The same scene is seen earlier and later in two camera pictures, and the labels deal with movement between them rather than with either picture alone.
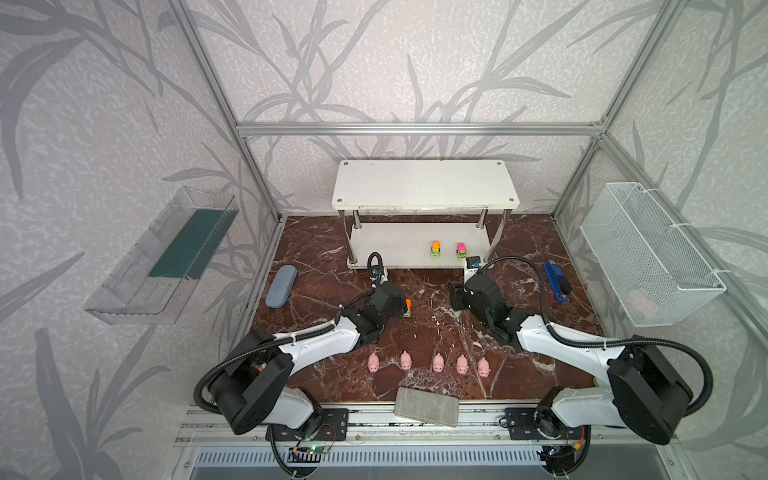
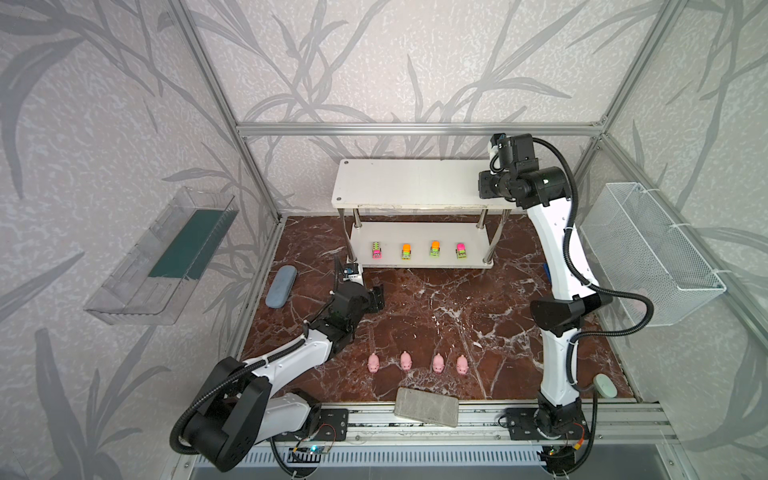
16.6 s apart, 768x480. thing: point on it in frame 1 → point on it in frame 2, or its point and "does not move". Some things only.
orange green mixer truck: (435, 249) does not move
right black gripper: (459, 295) → (487, 184)
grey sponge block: (425, 406) does not move
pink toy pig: (462, 364) does not move
